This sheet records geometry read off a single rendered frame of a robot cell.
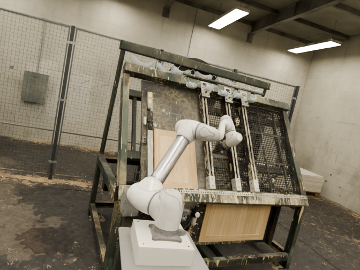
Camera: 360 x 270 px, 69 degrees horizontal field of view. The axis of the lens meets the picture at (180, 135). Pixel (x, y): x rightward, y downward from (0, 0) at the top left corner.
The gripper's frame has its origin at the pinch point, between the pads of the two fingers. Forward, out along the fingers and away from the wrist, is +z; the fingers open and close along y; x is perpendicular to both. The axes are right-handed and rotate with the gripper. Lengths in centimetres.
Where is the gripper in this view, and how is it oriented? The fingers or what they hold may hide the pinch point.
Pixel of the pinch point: (214, 151)
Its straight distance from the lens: 268.3
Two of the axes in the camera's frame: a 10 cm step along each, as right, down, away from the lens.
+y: -0.5, -9.2, 3.9
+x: -9.0, -1.3, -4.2
